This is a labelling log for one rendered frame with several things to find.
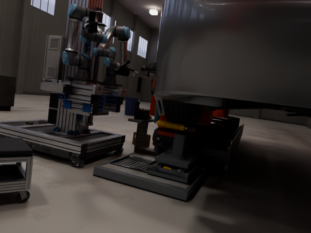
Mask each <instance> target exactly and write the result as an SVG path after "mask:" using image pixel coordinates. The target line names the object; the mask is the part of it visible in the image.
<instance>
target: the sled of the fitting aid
mask: <svg viewBox="0 0 311 233"><path fill-rule="evenodd" d="M199 168H200V162H199V161H196V162H195V163H194V164H193V165H191V166H190V167H189V168H188V169H185V168H180V167H176V166H171V165H167V164H163V163H159V162H155V161H152V162H150V163H148V164H147V171H146V173H149V174H153V175H157V176H160V177H164V178H169V179H172V180H176V181H180V182H184V183H188V181H189V180H190V179H191V178H192V177H193V176H194V175H195V174H196V172H197V171H198V170H199Z"/></svg>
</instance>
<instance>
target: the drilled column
mask: <svg viewBox="0 0 311 233"><path fill-rule="evenodd" d="M148 124H149V123H137V133H136V140H135V147H134V152H135V149H136V147H139V146H141V147H145V145H146V138H147V131H148Z"/></svg>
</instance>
